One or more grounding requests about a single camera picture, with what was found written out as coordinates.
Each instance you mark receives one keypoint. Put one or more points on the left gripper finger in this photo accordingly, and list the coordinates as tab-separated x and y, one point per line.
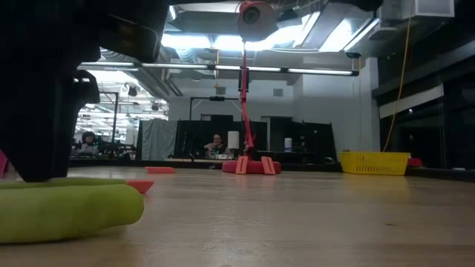
41	130

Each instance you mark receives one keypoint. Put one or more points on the orange rubber eraser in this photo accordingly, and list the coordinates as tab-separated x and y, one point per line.
143	185
159	170
242	165
268	165

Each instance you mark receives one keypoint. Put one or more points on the person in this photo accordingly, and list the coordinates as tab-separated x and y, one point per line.
88	142
217	145

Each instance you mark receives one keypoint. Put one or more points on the pink plastic tray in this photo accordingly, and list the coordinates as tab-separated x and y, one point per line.
3	163

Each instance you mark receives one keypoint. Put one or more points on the black bar with lights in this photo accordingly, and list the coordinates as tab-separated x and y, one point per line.
319	71

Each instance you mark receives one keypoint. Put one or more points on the grey curtain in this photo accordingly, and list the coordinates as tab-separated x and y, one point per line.
157	139

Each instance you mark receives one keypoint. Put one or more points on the white wipes container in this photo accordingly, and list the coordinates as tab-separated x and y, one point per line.
288	145

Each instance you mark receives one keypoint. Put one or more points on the yellow plastic basket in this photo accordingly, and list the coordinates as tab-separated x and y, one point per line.
375	163

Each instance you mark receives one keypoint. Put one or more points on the black background gantry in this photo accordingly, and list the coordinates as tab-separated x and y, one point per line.
217	98

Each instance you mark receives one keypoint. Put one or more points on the red background object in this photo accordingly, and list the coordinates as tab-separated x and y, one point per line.
415	162

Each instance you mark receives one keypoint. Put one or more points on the white cylinder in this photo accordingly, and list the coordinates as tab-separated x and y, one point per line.
233	139

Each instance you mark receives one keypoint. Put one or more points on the red desk lamp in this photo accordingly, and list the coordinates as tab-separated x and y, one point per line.
256	167

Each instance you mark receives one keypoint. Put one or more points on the black background rig frame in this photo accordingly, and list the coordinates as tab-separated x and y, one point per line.
116	111

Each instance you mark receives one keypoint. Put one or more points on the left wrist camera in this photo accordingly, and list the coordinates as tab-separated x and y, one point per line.
130	37

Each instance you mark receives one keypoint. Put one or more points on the black partition wall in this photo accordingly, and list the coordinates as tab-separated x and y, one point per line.
308	137

